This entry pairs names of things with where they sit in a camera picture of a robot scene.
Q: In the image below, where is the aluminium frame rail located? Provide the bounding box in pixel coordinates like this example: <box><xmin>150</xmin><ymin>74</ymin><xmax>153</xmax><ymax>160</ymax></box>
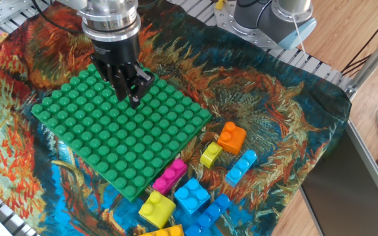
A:
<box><xmin>345</xmin><ymin>29</ymin><xmax>378</xmax><ymax>99</ymax></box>

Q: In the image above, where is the dark flat panel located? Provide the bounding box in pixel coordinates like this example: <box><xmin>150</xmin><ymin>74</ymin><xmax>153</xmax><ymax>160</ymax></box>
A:
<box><xmin>299</xmin><ymin>123</ymin><xmax>378</xmax><ymax>236</ymax></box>

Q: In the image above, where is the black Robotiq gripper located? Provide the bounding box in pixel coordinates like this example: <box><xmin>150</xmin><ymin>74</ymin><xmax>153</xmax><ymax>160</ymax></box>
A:
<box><xmin>90</xmin><ymin>34</ymin><xmax>156</xmax><ymax>109</ymax></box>

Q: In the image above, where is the dark blue four-stud block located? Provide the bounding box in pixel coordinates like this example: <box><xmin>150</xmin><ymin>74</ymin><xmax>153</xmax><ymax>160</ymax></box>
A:
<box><xmin>184</xmin><ymin>193</ymin><xmax>232</xmax><ymax>236</ymax></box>

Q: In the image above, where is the large yellow-green two-stud block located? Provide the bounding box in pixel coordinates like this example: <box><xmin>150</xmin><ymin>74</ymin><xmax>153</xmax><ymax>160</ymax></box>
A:
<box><xmin>138</xmin><ymin>190</ymin><xmax>177</xmax><ymax>229</ymax></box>

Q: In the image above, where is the orange two-stud block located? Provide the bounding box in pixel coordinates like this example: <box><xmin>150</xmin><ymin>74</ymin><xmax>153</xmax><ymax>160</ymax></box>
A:
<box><xmin>217</xmin><ymin>121</ymin><xmax>247</xmax><ymax>156</ymax></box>

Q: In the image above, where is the light blue three-stud block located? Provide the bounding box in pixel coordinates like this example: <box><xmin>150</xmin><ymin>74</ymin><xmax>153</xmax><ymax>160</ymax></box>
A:
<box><xmin>224</xmin><ymin>149</ymin><xmax>259</xmax><ymax>188</ymax></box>

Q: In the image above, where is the light blue four-stud square block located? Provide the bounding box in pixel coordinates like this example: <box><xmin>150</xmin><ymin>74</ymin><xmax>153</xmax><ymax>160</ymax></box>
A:
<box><xmin>173</xmin><ymin>177</ymin><xmax>211</xmax><ymax>216</ymax></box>

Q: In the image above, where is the silver robot mounting plate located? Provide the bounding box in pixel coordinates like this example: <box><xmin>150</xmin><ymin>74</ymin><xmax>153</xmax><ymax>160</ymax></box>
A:
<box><xmin>213</xmin><ymin>0</ymin><xmax>293</xmax><ymax>50</ymax></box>

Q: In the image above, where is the thin white rod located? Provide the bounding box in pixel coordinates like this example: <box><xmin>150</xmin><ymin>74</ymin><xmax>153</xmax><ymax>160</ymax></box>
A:
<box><xmin>292</xmin><ymin>14</ymin><xmax>307</xmax><ymax>53</ymax></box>

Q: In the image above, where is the green studded baseplate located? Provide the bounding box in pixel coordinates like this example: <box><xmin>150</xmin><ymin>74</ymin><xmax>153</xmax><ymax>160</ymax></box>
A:
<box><xmin>31</xmin><ymin>63</ymin><xmax>213</xmax><ymax>203</ymax></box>

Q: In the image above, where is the small yellow-green one-stud block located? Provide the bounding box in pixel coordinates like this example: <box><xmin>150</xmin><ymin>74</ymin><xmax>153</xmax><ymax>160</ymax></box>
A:
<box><xmin>199</xmin><ymin>141</ymin><xmax>224</xmax><ymax>169</ymax></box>

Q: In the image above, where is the yellow-orange four-stud block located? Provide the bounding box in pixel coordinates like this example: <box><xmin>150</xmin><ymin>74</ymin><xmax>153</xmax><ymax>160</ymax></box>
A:
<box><xmin>138</xmin><ymin>224</ymin><xmax>185</xmax><ymax>236</ymax></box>

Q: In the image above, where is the pink three-stud block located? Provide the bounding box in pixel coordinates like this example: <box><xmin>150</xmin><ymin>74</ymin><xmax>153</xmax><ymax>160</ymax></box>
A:
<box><xmin>152</xmin><ymin>158</ymin><xmax>188</xmax><ymax>196</ymax></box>

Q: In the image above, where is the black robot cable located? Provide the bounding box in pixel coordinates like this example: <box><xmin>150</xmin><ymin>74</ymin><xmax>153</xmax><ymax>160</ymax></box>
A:
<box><xmin>31</xmin><ymin>0</ymin><xmax>85</xmax><ymax>35</ymax></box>

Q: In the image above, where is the sunflower painting print cloth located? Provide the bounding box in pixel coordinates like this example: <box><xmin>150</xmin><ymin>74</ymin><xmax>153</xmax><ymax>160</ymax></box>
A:
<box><xmin>0</xmin><ymin>0</ymin><xmax>352</xmax><ymax>236</ymax></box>

